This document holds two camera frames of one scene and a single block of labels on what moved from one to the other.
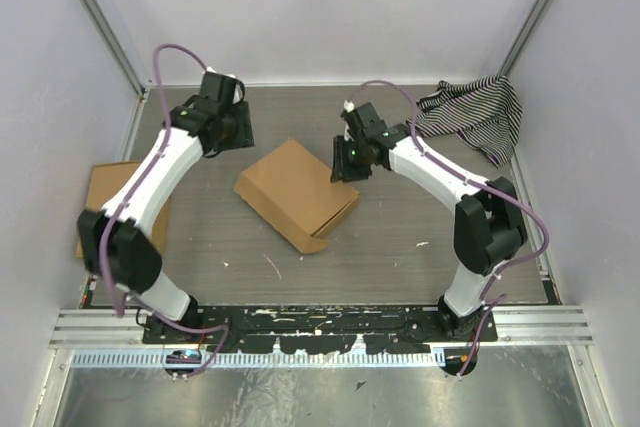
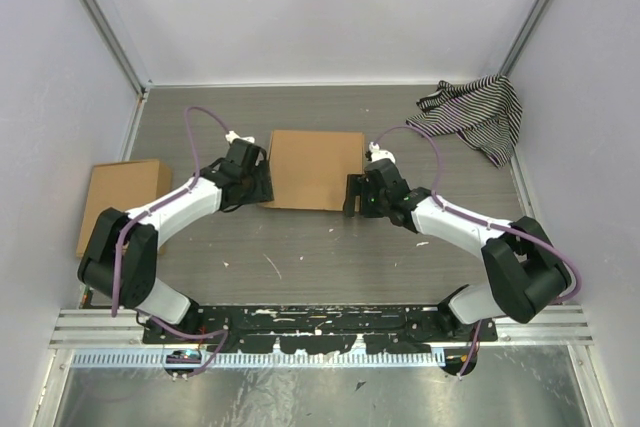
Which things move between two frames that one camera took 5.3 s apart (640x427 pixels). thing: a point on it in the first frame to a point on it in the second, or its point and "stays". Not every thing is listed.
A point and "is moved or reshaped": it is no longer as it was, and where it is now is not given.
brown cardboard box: (297, 195) is moved or reshaped
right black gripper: (342, 169) to (356, 184)
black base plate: (319, 329) stays
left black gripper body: (237, 130) to (258, 187)
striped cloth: (485, 114) stays
